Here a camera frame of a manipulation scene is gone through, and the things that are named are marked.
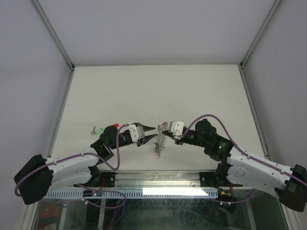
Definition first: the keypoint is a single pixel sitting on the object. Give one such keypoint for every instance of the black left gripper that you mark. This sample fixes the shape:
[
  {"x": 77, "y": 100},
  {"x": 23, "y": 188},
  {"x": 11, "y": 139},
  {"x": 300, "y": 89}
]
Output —
[{"x": 145, "y": 139}]

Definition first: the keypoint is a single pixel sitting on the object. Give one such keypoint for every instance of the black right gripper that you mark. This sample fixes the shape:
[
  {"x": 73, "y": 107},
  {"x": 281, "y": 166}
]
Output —
[{"x": 167, "y": 133}]

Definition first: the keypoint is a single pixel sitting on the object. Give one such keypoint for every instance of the red tag key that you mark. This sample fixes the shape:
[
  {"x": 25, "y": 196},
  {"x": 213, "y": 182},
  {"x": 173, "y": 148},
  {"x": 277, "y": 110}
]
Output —
[{"x": 116, "y": 125}]

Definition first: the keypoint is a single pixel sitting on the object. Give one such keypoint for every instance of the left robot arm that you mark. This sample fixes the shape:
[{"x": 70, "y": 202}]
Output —
[{"x": 97, "y": 153}]

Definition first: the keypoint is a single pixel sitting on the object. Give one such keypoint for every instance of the green tag loose key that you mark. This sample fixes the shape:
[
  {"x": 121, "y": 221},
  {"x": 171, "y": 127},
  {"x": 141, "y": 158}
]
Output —
[{"x": 96, "y": 131}]

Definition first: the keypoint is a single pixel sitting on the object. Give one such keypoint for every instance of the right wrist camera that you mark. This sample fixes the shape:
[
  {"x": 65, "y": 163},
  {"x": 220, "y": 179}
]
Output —
[{"x": 176, "y": 129}]

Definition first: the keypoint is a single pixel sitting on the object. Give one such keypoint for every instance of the aluminium mounting rail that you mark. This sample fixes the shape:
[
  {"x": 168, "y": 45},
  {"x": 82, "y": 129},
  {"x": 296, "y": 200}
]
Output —
[{"x": 156, "y": 177}]

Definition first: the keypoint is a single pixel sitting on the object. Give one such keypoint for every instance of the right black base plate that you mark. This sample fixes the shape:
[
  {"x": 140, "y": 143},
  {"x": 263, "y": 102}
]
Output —
[{"x": 209, "y": 179}]

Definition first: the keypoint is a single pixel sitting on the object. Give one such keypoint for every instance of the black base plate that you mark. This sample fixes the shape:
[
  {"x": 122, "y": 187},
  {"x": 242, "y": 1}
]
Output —
[
  {"x": 209, "y": 179},
  {"x": 102, "y": 180}
]

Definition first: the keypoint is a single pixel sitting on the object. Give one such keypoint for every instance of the white slotted cable duct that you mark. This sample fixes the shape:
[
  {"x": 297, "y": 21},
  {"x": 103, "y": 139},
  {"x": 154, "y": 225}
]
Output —
[{"x": 143, "y": 193}]

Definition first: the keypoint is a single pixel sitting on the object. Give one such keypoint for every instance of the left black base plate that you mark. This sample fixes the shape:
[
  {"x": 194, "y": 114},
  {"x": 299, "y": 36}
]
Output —
[{"x": 102, "y": 180}]

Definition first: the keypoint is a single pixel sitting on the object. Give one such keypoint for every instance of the left aluminium frame post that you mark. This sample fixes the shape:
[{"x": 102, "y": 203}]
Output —
[{"x": 52, "y": 33}]

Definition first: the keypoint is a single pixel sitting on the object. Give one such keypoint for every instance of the aluminium frame post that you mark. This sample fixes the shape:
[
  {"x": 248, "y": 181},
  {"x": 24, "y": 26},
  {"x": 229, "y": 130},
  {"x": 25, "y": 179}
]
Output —
[
  {"x": 52, "y": 33},
  {"x": 261, "y": 32}
]

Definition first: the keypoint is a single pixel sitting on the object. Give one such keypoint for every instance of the right aluminium frame post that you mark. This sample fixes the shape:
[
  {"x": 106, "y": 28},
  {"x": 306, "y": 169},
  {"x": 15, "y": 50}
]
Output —
[{"x": 261, "y": 32}]

